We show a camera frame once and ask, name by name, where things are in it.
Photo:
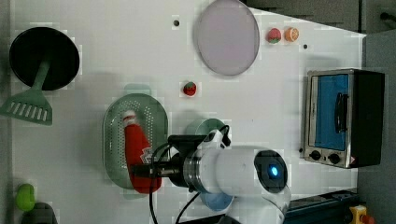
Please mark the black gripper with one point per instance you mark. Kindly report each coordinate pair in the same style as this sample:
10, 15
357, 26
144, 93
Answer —
172, 169

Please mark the red ketchup bottle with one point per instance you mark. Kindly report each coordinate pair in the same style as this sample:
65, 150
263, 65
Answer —
138, 151

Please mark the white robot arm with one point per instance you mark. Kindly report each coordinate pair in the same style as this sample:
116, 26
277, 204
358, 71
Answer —
256, 179

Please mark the green oval strainer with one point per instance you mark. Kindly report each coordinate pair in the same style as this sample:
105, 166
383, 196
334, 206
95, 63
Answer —
153, 120

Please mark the green cup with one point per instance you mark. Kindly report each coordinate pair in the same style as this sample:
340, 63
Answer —
203, 126

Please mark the blue cup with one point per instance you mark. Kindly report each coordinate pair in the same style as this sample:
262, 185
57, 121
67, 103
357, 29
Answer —
216, 201

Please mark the red toy strawberry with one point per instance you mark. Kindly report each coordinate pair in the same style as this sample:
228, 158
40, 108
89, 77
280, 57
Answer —
190, 89

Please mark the dark grey object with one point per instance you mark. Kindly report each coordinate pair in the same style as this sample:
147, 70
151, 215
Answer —
42, 213

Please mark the lime green toy pear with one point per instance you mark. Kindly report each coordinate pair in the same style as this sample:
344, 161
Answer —
25, 197

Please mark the green slotted spatula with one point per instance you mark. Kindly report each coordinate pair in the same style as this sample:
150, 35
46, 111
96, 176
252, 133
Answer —
31, 105

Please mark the round lavender plate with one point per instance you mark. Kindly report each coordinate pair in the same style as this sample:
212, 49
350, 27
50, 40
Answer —
228, 37

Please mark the black round pan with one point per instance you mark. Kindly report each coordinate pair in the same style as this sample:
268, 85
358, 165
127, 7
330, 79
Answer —
28, 50

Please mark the pink toy strawberry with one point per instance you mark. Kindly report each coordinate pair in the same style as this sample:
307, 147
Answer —
274, 36

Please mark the toy orange slice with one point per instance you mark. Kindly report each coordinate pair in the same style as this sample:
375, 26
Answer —
291, 34

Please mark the silver toaster oven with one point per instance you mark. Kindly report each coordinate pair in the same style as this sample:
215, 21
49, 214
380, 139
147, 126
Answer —
344, 115

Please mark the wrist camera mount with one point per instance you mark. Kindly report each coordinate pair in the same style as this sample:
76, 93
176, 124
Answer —
214, 139

